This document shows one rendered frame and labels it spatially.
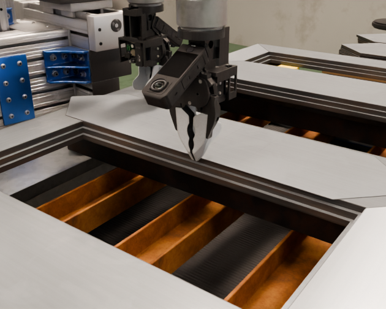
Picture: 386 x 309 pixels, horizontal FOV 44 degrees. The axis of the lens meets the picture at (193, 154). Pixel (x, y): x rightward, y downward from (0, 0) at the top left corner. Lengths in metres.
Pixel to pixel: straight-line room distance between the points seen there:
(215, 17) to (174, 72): 0.10
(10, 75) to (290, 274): 0.87
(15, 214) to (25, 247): 0.08
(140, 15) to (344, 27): 4.20
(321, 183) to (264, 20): 4.95
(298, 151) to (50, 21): 0.90
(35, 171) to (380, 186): 0.76
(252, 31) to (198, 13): 5.07
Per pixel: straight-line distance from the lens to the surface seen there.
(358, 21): 5.01
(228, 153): 0.80
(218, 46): 0.75
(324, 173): 0.76
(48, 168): 1.18
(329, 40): 5.18
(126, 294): 0.51
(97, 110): 1.02
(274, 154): 0.81
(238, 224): 1.16
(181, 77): 0.67
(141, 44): 0.98
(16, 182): 1.13
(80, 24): 1.34
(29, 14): 1.60
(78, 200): 0.98
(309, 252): 0.86
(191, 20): 0.70
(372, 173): 0.78
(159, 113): 0.99
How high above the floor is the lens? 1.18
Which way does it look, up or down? 24 degrees down
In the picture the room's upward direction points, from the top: straight up
